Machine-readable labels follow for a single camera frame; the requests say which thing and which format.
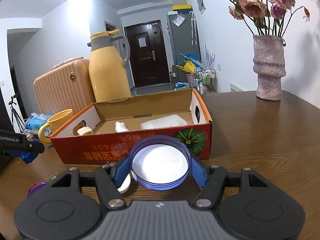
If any white tube bottle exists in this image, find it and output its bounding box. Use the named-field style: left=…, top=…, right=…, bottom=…
left=115, top=121, right=130, bottom=132

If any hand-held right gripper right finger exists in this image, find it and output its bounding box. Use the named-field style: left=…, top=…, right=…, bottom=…
left=190, top=157, right=274, bottom=209

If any pink ceramic vase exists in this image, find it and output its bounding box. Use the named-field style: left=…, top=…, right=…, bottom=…
left=252, top=34, right=287, bottom=101

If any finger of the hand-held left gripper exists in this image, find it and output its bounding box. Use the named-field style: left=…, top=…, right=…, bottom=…
left=5, top=149, right=38, bottom=165
left=24, top=141, right=45, bottom=153

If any purple wall decoration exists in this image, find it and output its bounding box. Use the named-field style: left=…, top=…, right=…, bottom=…
left=205, top=45, right=216, bottom=68

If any grey refrigerator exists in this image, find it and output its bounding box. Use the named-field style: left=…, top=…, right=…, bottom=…
left=166, top=9, right=202, bottom=90

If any black tripod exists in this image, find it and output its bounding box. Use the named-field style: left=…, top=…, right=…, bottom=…
left=7, top=92, right=27, bottom=133

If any blue folding rack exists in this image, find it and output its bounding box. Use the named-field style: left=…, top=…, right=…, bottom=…
left=179, top=53, right=203, bottom=68

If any blue wet wipes pack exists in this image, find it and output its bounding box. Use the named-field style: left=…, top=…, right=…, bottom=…
left=25, top=112, right=54, bottom=132

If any dark entrance door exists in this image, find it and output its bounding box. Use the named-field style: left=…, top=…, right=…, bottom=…
left=124, top=20, right=172, bottom=88

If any purple lid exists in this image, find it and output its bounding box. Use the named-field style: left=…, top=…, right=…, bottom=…
left=27, top=181, right=49, bottom=197

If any dried rose bouquet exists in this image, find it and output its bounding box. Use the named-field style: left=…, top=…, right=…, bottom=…
left=186, top=0, right=310, bottom=37

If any translucent plastic container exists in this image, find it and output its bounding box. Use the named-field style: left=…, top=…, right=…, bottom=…
left=140, top=114, right=188, bottom=130

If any white panel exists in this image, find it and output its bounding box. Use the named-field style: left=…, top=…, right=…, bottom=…
left=230, top=82, right=247, bottom=93

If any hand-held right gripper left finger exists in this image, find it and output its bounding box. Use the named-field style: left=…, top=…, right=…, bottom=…
left=46, top=156, right=130, bottom=210

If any wire storage cart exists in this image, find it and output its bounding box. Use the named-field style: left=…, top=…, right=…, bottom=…
left=196, top=68, right=217, bottom=94

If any red cardboard box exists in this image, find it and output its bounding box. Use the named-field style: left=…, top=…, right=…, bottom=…
left=49, top=88, right=213, bottom=165

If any blue lid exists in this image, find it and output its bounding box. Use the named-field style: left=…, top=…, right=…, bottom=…
left=129, top=135, right=192, bottom=192

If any wooden cube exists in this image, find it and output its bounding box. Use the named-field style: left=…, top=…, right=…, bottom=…
left=76, top=126, right=93, bottom=136

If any yellow mug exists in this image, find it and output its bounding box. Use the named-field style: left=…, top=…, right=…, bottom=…
left=38, top=109, right=75, bottom=144

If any hanging white umbrella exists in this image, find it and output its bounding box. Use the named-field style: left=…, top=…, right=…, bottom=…
left=189, top=11, right=196, bottom=46

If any yellow watering can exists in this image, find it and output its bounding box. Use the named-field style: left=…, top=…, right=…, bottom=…
left=176, top=60, right=197, bottom=74

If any paper on refrigerator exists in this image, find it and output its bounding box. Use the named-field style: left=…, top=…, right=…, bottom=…
left=173, top=15, right=186, bottom=27

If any orange ribbed suitcase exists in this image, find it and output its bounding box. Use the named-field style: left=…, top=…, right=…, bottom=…
left=33, top=57, right=97, bottom=117

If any wall picture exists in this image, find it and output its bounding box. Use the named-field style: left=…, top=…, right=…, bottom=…
left=196, top=0, right=207, bottom=14

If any yellow thermos jug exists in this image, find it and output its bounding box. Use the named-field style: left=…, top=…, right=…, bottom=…
left=87, top=29, right=132, bottom=103

